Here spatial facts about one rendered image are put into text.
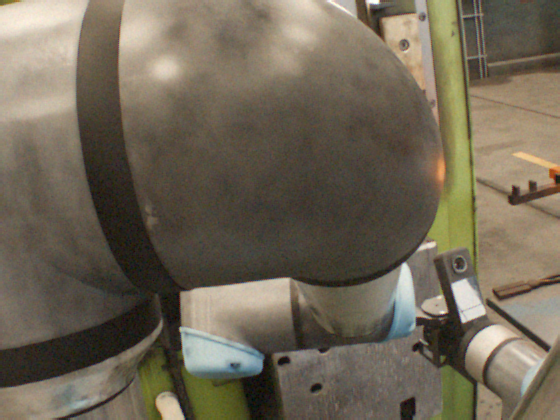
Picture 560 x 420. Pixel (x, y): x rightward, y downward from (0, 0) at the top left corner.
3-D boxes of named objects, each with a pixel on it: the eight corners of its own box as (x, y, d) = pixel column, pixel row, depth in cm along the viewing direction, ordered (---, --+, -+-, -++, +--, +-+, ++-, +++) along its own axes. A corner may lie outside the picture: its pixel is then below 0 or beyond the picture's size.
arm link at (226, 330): (296, 364, 53) (286, 244, 58) (171, 373, 55) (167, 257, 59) (305, 374, 61) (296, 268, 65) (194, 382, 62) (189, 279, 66)
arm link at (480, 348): (482, 349, 70) (533, 326, 72) (460, 333, 74) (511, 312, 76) (481, 399, 72) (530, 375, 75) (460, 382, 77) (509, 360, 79)
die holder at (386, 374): (443, 412, 139) (438, 241, 125) (295, 473, 129) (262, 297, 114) (342, 318, 190) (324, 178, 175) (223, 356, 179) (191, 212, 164)
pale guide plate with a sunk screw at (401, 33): (426, 89, 135) (418, 13, 130) (392, 96, 133) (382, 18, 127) (421, 88, 137) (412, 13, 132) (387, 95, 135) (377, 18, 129)
